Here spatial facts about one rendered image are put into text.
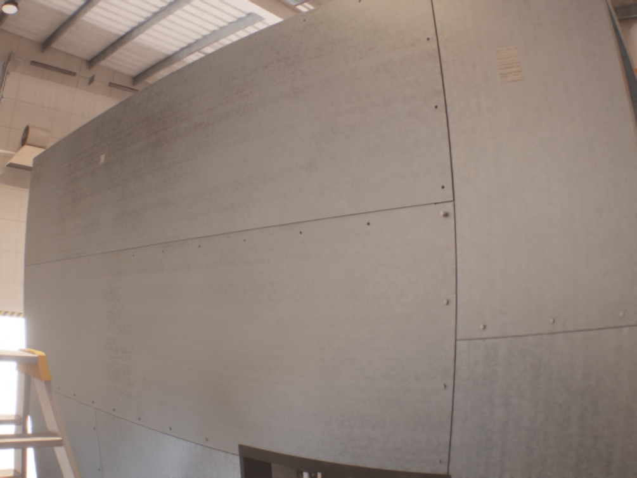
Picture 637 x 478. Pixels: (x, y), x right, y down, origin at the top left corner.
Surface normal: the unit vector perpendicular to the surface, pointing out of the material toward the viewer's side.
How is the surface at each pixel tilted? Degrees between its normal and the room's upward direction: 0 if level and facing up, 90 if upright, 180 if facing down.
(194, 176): 90
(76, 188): 90
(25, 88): 90
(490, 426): 90
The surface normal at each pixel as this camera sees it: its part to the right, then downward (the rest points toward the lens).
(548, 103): -0.61, -0.12
